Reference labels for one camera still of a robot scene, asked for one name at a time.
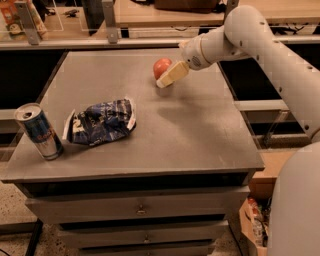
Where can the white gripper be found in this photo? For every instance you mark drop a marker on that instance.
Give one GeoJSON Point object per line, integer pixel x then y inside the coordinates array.
{"type": "Point", "coordinates": [192, 53]}

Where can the red apple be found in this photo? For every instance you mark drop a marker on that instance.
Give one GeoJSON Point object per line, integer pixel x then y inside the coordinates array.
{"type": "Point", "coordinates": [160, 66]}

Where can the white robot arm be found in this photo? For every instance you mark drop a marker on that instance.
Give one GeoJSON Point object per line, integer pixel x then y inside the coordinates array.
{"type": "Point", "coordinates": [294, 227]}

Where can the blue crumpled chip bag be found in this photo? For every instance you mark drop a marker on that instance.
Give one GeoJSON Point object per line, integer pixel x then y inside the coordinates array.
{"type": "Point", "coordinates": [101, 123]}

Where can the grey drawer cabinet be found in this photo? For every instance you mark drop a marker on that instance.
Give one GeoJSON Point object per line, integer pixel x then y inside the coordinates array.
{"type": "Point", "coordinates": [168, 188]}

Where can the blue silver energy drink can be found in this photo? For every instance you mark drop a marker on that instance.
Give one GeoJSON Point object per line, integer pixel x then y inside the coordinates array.
{"type": "Point", "coordinates": [32, 119]}

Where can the cardboard box of snacks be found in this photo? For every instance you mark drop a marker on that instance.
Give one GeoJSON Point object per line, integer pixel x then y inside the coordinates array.
{"type": "Point", "coordinates": [254, 227]}

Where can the metal railing with glass panels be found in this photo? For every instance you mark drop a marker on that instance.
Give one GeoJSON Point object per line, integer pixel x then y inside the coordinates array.
{"type": "Point", "coordinates": [141, 24]}

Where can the colourful box behind glass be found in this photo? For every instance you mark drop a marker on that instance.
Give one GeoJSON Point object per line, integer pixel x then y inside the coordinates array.
{"type": "Point", "coordinates": [11, 26]}

